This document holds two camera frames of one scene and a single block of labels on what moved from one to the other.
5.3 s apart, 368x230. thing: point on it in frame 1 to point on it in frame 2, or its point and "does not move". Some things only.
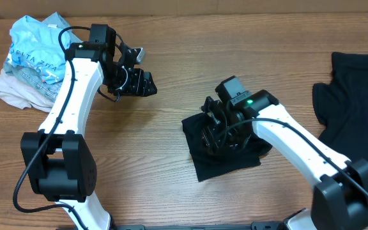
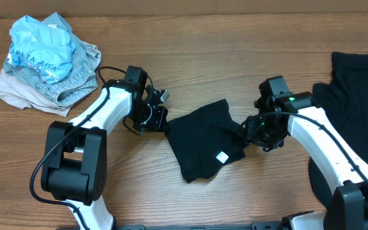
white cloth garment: [14, 89] does not move
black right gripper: [211, 133] to [252, 128]
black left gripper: [136, 82] to [158, 116]
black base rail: [255, 226] does not move
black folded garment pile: [352, 108] does not move
